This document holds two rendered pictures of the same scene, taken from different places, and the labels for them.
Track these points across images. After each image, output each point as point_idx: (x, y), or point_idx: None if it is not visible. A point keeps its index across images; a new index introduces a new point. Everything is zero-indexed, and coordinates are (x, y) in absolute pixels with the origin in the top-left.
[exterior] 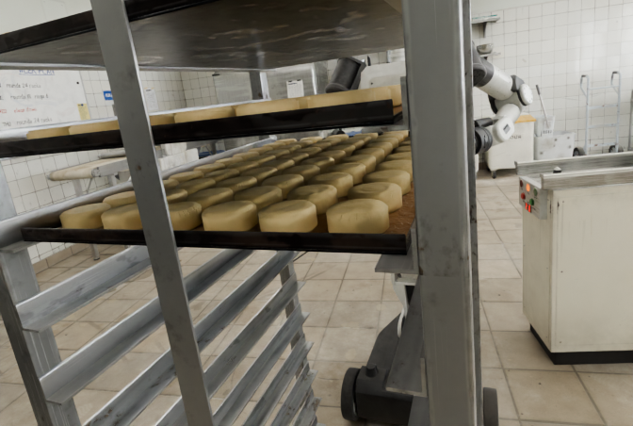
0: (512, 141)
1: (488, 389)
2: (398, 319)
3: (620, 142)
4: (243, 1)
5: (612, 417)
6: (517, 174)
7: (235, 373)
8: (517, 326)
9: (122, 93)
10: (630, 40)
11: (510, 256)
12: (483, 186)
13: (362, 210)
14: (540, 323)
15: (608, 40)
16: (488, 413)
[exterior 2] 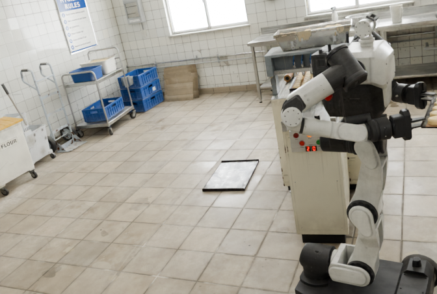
0: (10, 148)
1: (413, 256)
2: (309, 293)
3: (62, 123)
4: None
5: (393, 236)
6: (287, 131)
7: None
8: (297, 247)
9: None
10: (37, 35)
11: (190, 226)
12: (16, 205)
13: None
14: (330, 224)
15: (23, 36)
16: (432, 263)
